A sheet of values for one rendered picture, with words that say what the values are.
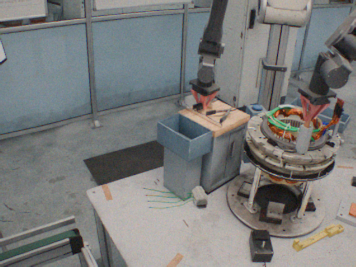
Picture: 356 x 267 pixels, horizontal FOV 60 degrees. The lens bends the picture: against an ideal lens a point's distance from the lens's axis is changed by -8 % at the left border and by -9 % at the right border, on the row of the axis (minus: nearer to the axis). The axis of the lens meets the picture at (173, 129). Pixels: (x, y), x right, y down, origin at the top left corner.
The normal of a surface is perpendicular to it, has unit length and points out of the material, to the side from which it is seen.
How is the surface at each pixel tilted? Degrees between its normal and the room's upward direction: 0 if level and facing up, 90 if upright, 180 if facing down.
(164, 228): 0
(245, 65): 90
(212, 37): 113
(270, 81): 90
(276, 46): 90
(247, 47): 90
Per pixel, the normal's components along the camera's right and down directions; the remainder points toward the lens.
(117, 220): 0.04, -0.87
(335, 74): -0.14, 0.53
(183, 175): -0.75, 0.31
